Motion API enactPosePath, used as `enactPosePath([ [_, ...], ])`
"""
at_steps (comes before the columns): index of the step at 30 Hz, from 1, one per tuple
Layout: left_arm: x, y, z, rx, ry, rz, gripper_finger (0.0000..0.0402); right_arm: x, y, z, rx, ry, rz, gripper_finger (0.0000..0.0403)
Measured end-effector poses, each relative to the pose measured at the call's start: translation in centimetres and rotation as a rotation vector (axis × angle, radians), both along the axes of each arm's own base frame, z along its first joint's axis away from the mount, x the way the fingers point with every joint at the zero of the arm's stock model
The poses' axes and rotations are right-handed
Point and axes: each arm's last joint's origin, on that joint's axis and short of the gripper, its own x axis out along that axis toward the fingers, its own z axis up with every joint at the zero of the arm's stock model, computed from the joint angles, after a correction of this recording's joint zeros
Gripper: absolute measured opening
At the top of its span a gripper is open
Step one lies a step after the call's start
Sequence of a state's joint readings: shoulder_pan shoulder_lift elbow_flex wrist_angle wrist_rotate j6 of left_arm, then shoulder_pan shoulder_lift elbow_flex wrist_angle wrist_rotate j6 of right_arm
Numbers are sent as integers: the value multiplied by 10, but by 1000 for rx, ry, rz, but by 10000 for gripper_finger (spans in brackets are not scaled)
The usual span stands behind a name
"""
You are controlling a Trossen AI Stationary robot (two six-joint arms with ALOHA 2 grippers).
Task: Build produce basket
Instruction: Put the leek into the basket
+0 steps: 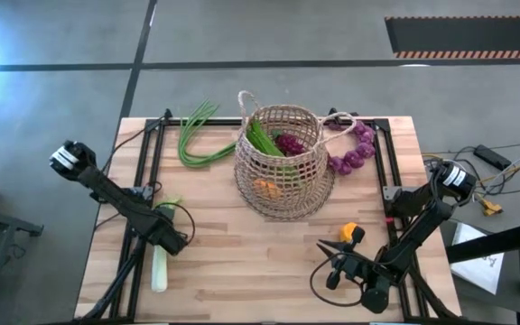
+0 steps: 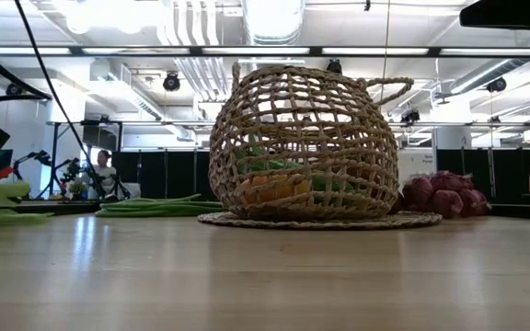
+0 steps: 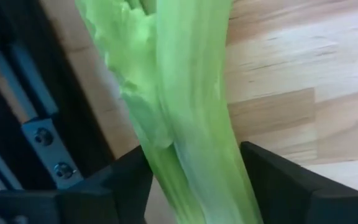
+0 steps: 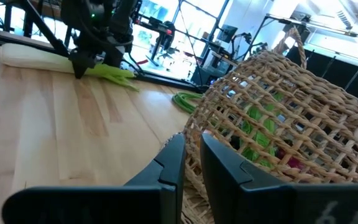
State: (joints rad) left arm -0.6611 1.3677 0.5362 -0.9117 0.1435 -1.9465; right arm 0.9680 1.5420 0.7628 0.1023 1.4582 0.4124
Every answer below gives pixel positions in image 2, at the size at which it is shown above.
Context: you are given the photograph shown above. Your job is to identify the green leafy vegetable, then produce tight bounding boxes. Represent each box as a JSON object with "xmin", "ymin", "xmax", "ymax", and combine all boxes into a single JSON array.
[{"xmin": 235, "ymin": 132, "xmax": 356, "ymax": 194}]

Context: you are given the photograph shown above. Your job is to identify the orange vegetable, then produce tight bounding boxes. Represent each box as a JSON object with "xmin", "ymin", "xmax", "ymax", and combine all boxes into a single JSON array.
[{"xmin": 239, "ymin": 173, "xmax": 315, "ymax": 206}]

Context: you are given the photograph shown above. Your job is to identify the long green bean bunch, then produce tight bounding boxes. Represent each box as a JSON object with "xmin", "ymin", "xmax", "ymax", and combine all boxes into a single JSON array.
[{"xmin": 94, "ymin": 192, "xmax": 225, "ymax": 219}]

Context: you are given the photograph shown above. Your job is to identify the round woven straw placemat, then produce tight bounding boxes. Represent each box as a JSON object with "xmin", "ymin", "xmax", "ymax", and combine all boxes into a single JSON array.
[{"xmin": 197, "ymin": 210, "xmax": 444, "ymax": 231}]

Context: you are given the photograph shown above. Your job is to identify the black partition panels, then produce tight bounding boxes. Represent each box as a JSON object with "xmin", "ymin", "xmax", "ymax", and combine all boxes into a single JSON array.
[
  {"xmin": 434, "ymin": 146, "xmax": 530, "ymax": 208},
  {"xmin": 110, "ymin": 149, "xmax": 215, "ymax": 201}
]

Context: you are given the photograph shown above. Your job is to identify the black overhead rig beam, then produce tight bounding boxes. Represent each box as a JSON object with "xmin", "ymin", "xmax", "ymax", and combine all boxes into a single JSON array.
[{"xmin": 0, "ymin": 44, "xmax": 530, "ymax": 59}]

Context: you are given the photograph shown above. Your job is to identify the white cabinet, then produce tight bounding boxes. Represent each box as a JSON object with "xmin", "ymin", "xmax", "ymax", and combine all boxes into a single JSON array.
[{"xmin": 397, "ymin": 149, "xmax": 434, "ymax": 185}]

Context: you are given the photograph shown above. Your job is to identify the person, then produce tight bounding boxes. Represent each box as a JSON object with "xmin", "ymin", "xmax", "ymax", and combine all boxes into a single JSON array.
[{"xmin": 90, "ymin": 149, "xmax": 119, "ymax": 200}]

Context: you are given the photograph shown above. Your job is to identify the black tripod equipment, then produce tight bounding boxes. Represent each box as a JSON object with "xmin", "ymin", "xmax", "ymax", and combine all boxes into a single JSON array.
[{"xmin": 14, "ymin": 150, "xmax": 91, "ymax": 200}]

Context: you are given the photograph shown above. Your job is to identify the woven wicker basket with handles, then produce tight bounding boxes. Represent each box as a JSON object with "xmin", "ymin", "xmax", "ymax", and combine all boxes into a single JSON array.
[{"xmin": 208, "ymin": 62, "xmax": 416, "ymax": 222}]

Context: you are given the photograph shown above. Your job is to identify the silver ventilation duct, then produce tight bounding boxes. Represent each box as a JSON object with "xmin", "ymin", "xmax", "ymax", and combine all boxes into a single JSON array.
[{"xmin": 241, "ymin": 0, "xmax": 305, "ymax": 46}]

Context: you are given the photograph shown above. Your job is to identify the black aluminium table frame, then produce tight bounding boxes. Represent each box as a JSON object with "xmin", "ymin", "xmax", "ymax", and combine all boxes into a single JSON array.
[{"xmin": 9, "ymin": 199, "xmax": 530, "ymax": 220}]

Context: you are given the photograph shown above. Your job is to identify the black hanging cable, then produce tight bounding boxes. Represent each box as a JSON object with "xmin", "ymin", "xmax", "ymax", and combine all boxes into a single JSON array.
[{"xmin": 13, "ymin": 0, "xmax": 108, "ymax": 200}]

